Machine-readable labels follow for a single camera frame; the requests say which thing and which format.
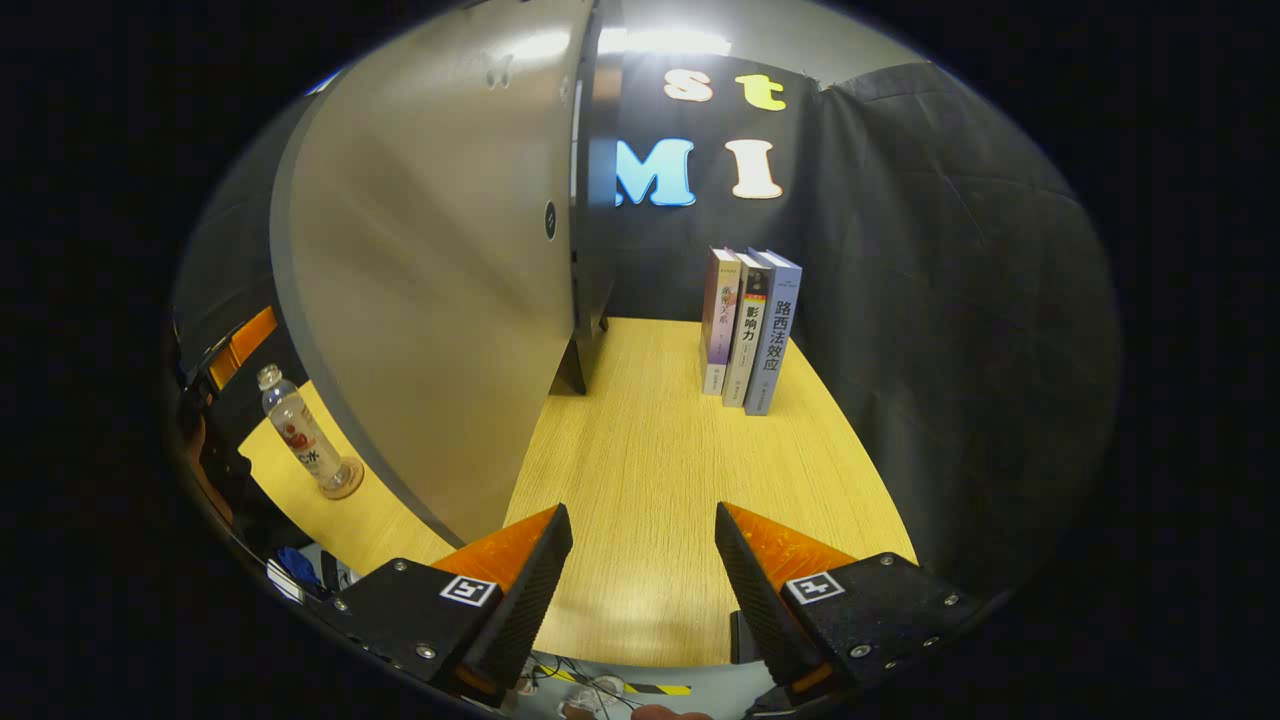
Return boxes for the black backdrop cloth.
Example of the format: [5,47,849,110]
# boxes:
[590,50,1121,601]

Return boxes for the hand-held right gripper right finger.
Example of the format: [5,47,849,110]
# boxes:
[714,502,986,706]

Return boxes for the clear plastic bottle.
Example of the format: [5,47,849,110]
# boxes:
[256,363,363,498]

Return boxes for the grey cabinet door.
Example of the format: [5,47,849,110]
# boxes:
[268,0,601,549]

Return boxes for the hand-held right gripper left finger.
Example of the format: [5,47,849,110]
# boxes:
[335,503,574,706]

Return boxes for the white spine book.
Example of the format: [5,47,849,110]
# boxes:
[722,250,776,408]

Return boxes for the white shoe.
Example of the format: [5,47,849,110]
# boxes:
[560,675,629,719]

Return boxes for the blue spine book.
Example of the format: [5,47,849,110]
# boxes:
[743,248,804,417]

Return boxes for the ceiling light panel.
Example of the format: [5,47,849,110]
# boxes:
[600,28,733,57]

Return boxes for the round brown coaster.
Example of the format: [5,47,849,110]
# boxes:
[318,458,366,501]

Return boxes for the blue item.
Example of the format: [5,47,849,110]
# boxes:
[275,545,323,591]

